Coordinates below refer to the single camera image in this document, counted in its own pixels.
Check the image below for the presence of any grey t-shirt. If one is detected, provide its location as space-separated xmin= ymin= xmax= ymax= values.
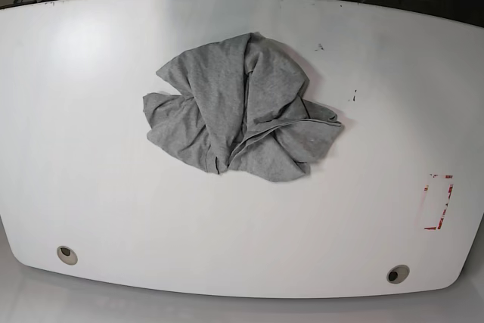
xmin=143 ymin=33 xmax=343 ymax=182

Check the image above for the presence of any red tape rectangle marking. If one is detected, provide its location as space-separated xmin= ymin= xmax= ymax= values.
xmin=419 ymin=174 xmax=454 ymax=231

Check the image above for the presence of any right table grommet hole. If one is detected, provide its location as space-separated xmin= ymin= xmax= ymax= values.
xmin=386 ymin=265 xmax=410 ymax=284

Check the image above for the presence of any table grommet hole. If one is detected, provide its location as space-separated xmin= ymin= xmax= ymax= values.
xmin=57 ymin=246 xmax=78 ymax=266
xmin=386 ymin=265 xmax=410 ymax=284

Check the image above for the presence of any left table grommet hole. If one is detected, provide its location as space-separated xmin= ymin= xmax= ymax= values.
xmin=57 ymin=246 xmax=78 ymax=266

